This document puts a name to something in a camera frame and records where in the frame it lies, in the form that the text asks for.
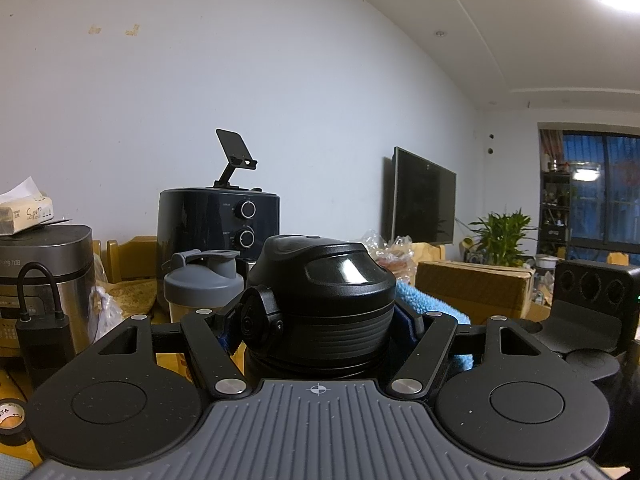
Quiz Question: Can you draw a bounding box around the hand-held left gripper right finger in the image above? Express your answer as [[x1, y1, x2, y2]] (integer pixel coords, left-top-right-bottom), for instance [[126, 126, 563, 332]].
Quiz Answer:
[[385, 300, 544, 402]]

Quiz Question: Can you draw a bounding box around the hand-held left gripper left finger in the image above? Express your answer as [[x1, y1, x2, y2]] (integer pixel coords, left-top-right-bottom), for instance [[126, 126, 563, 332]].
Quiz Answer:
[[97, 294, 253, 402]]

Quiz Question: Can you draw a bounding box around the wall-mounted television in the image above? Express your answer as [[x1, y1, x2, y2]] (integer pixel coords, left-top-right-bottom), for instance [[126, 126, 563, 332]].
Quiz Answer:
[[383, 146, 458, 247]]

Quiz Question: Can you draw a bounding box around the silver rice cooker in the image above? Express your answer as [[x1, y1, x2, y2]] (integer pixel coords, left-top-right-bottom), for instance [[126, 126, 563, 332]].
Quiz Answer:
[[0, 225, 94, 359]]

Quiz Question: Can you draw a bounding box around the black water bottle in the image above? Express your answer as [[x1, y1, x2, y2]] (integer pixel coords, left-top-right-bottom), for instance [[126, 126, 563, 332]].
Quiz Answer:
[[239, 234, 399, 387]]

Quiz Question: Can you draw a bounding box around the small knotted plastic bag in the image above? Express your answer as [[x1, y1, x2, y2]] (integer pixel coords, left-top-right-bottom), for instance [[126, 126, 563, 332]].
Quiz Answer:
[[89, 285, 124, 347]]

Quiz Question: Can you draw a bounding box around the green potted plant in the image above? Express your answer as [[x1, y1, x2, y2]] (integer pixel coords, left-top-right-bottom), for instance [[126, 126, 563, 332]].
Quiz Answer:
[[460, 208, 544, 267]]

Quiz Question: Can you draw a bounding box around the white tissue pack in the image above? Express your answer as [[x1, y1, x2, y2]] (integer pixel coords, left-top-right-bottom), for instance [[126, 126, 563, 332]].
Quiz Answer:
[[0, 176, 55, 236]]

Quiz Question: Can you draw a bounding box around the blue microfibre cloth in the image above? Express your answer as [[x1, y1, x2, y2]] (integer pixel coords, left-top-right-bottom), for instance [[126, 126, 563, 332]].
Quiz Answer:
[[395, 280, 474, 374]]

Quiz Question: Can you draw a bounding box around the person's right forearm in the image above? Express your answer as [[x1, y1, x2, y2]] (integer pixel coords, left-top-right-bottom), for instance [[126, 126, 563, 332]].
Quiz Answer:
[[597, 355, 640, 472]]

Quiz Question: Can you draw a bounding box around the window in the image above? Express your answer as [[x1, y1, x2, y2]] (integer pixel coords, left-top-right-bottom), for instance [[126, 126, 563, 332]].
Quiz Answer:
[[538, 128, 640, 262]]

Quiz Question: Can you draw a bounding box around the black tape roll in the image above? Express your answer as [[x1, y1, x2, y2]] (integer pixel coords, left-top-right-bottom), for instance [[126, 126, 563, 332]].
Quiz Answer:
[[0, 398, 34, 447]]

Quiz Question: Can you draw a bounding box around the cardboard box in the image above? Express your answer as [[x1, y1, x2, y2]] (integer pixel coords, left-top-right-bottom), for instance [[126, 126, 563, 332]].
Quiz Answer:
[[416, 259, 536, 326]]

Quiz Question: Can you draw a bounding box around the black phone stand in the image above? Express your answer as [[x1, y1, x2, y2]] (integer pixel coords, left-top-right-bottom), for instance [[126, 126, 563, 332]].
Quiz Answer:
[[215, 128, 259, 191]]

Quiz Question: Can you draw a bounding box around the grey-lidded shaker bottle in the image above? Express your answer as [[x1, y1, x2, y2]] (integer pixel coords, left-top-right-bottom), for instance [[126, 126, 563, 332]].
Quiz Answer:
[[164, 249, 245, 324]]

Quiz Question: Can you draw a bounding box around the dark blue air fryer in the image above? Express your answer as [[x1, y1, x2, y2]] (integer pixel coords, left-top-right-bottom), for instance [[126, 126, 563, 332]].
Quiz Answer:
[[156, 187, 281, 312]]

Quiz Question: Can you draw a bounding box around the clear plastic bag of food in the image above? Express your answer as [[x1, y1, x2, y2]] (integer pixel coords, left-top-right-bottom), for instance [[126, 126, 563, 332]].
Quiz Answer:
[[360, 230, 417, 282]]

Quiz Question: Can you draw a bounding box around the black power bank with cable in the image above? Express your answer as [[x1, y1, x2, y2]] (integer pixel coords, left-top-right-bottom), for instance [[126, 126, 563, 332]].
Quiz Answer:
[[15, 262, 76, 402]]

